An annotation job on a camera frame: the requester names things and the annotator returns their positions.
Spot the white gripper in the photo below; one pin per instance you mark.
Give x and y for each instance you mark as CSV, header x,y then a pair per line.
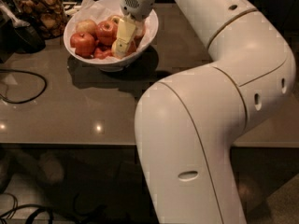
x,y
139,4

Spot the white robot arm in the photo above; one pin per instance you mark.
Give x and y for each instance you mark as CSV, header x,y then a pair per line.
x,y
186,123

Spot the small apple at back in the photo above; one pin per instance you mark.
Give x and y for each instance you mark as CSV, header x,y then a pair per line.
x,y
114,18

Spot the red-yellow apple right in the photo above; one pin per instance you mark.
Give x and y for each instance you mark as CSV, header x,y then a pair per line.
x,y
140,30

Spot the red apple centre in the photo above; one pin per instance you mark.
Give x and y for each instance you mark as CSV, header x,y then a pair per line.
x,y
106,32

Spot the small red apple bottom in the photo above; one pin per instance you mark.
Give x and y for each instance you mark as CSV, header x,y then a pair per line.
x,y
102,52

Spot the white ceramic bowl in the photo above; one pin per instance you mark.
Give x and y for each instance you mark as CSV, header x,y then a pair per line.
x,y
112,64

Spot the pale apple back left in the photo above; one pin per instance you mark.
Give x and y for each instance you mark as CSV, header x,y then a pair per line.
x,y
86,26

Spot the white paper bowl liner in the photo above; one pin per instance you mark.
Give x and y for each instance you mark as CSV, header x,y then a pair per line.
x,y
97,11

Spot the red apple front left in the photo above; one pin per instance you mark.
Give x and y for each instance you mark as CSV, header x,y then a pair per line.
x,y
83,43

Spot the glass jar of dried chips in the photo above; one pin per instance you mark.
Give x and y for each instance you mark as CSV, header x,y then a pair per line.
x,y
48,16

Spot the white shoe under table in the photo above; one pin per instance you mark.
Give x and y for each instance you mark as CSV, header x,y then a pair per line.
x,y
51,170

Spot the black appliance with handle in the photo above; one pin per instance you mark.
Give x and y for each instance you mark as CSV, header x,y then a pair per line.
x,y
27,38

